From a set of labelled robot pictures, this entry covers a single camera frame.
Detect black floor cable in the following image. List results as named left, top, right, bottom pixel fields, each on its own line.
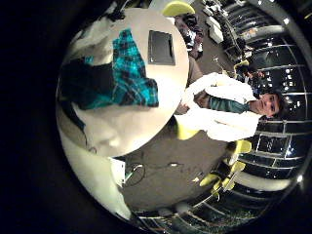
left=124, top=163, right=146, bottom=187

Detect seated person dark clothes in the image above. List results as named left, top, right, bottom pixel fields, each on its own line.
left=240, top=62, right=266, bottom=84

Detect person in white jacket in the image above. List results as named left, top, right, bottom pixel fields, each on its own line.
left=175, top=56, right=288, bottom=143

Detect teal black plaid clothing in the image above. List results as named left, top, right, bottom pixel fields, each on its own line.
left=81, top=28, right=160, bottom=110

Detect dark clothes pile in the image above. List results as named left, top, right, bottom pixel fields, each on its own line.
left=175, top=13, right=207, bottom=61

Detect white curved bench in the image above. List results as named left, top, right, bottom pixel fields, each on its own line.
left=242, top=171, right=293, bottom=193

